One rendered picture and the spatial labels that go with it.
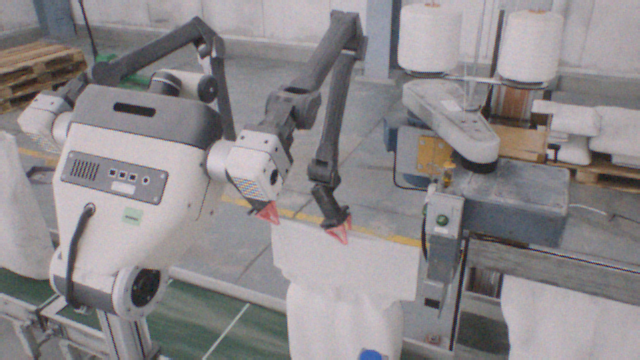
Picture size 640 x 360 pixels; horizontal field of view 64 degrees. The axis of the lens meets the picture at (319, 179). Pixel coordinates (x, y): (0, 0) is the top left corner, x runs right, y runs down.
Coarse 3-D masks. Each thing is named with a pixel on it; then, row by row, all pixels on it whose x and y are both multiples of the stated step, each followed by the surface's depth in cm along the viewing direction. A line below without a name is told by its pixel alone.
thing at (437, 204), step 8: (432, 192) 120; (440, 192) 119; (432, 200) 116; (440, 200) 116; (448, 200) 116; (456, 200) 116; (464, 200) 118; (432, 208) 117; (440, 208) 116; (448, 208) 115; (456, 208) 115; (432, 216) 118; (448, 216) 116; (456, 216) 115; (432, 224) 119; (448, 224) 117; (456, 224) 116; (432, 232) 120; (440, 232) 119; (448, 232) 118; (456, 232) 117
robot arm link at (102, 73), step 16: (176, 32) 153; (192, 32) 156; (208, 32) 159; (144, 48) 146; (160, 48) 149; (176, 48) 153; (208, 48) 160; (96, 64) 133; (112, 64) 136; (128, 64) 141; (144, 64) 145; (96, 80) 133; (112, 80) 136
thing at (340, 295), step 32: (288, 224) 164; (288, 256) 171; (320, 256) 164; (352, 256) 159; (384, 256) 155; (416, 256) 151; (288, 288) 172; (320, 288) 167; (352, 288) 165; (384, 288) 161; (416, 288) 157; (288, 320) 176; (320, 320) 168; (352, 320) 162; (384, 320) 159; (320, 352) 174; (352, 352) 168; (384, 352) 165
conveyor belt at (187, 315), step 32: (192, 288) 234; (96, 320) 217; (160, 320) 216; (192, 320) 216; (224, 320) 216; (256, 320) 215; (192, 352) 201; (224, 352) 200; (256, 352) 200; (288, 352) 200
